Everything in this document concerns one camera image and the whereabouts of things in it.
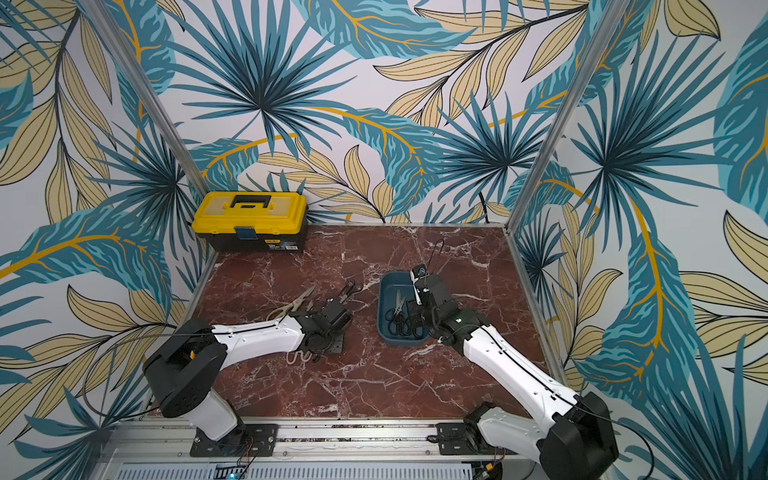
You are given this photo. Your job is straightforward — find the small black slim scissors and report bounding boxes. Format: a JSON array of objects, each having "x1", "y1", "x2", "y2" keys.
[{"x1": 337, "y1": 280, "x2": 363, "y2": 304}]

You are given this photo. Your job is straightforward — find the large black handled scissors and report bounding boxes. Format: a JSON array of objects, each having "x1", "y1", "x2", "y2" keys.
[{"x1": 385, "y1": 291, "x2": 407, "y2": 337}]

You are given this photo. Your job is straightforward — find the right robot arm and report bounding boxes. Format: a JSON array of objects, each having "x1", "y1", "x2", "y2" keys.
[{"x1": 412, "y1": 274, "x2": 619, "y2": 479}]

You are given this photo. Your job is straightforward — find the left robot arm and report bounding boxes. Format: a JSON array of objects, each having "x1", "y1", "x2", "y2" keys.
[{"x1": 143, "y1": 298, "x2": 352, "y2": 444}]

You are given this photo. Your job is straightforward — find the teal plastic storage box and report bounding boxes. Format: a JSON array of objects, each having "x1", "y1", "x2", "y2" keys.
[{"x1": 377, "y1": 271, "x2": 429, "y2": 347}]

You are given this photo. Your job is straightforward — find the cream green kitchen shears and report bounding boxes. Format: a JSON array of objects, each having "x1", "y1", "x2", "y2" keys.
[{"x1": 265, "y1": 285, "x2": 316, "y2": 321}]

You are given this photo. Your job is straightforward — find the pink kitchen shears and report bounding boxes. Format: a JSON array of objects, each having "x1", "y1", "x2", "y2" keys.
[{"x1": 285, "y1": 350, "x2": 314, "y2": 365}]

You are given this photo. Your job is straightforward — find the yellow black toolbox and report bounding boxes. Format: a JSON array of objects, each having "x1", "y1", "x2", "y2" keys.
[{"x1": 192, "y1": 192, "x2": 308, "y2": 253}]

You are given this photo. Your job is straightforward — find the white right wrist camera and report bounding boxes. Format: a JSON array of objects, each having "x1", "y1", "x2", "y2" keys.
[{"x1": 410, "y1": 264, "x2": 430, "y2": 283}]

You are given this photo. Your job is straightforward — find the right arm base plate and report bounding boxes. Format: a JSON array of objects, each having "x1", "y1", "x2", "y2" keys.
[{"x1": 426, "y1": 422, "x2": 515, "y2": 456}]

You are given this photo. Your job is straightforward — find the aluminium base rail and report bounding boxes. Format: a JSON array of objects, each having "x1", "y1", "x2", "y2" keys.
[{"x1": 90, "y1": 417, "x2": 546, "y2": 479}]

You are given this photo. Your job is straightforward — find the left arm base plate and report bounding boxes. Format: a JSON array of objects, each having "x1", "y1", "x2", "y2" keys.
[{"x1": 190, "y1": 424, "x2": 279, "y2": 458}]

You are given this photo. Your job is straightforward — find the right aluminium corner post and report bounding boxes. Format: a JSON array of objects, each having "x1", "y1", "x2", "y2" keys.
[{"x1": 505, "y1": 0, "x2": 629, "y2": 236}]

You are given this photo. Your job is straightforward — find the aluminium corner post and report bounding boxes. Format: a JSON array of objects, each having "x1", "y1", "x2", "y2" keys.
[
  {"x1": 81, "y1": 0, "x2": 209, "y2": 197},
  {"x1": 505, "y1": 0, "x2": 629, "y2": 236}
]

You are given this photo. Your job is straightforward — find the left aluminium corner post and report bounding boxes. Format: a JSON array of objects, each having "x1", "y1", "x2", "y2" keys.
[{"x1": 81, "y1": 0, "x2": 209, "y2": 197}]

